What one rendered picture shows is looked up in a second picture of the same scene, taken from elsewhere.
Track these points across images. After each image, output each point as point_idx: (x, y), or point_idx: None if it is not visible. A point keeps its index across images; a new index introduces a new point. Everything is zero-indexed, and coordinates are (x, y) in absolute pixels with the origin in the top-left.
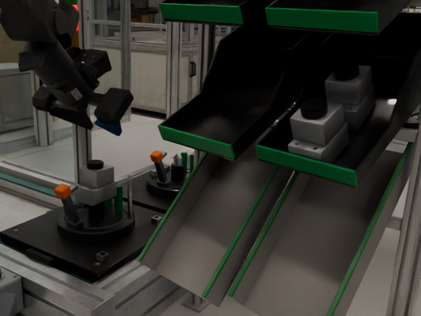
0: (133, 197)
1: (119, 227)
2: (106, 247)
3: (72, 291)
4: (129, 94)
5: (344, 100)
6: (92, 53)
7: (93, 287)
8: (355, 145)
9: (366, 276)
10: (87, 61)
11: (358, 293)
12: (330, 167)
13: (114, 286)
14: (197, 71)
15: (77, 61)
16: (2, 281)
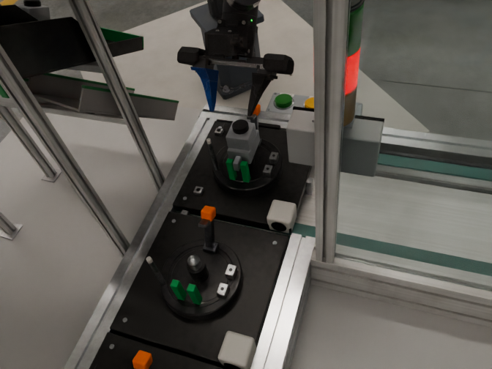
0: (243, 230)
1: (217, 153)
2: (223, 146)
3: (225, 110)
4: (178, 51)
5: None
6: (222, 32)
7: (214, 117)
8: None
9: (15, 282)
10: (220, 28)
11: (34, 252)
12: None
13: (201, 121)
14: (105, 41)
15: (233, 28)
16: (271, 103)
